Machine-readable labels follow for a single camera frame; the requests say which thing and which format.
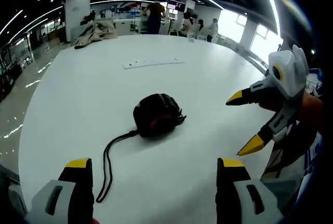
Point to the person's body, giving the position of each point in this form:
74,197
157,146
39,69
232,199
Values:
304,156

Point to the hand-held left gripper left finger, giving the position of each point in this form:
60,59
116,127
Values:
75,182

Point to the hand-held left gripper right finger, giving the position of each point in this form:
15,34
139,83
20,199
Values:
231,182

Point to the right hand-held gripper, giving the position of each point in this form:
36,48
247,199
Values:
287,74

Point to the beige cloth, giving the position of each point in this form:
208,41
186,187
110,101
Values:
95,33

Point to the white power strip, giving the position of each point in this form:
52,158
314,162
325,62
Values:
153,62

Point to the black orange tape measure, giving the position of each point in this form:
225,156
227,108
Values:
158,116

